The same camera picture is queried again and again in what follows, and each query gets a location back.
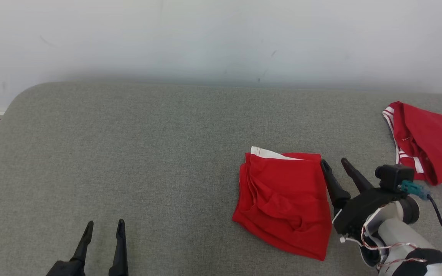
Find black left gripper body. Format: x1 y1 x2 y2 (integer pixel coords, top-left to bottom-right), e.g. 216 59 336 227
46 260 87 276

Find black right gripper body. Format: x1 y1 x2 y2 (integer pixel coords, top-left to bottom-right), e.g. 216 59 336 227
332 186 409 240

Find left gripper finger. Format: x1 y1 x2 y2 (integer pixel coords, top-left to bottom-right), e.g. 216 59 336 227
71 221 94 265
109 219 129 276

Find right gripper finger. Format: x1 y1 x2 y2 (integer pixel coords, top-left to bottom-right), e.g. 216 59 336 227
320 159 351 210
341 158 375 194

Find red white-striped shorts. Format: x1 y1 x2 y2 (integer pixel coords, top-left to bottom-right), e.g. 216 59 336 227
232 146 333 262

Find red white basketball jersey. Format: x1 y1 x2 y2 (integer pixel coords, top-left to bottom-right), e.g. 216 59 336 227
382 101 442 186

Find grey fabric sofa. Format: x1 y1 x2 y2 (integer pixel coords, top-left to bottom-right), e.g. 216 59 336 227
0 81 442 276

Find twisted red white wire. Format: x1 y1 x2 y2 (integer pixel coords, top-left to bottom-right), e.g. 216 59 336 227
361 225 428 269

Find right arm teal-plug cable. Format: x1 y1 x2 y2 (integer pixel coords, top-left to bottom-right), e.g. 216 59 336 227
399 180 442 258

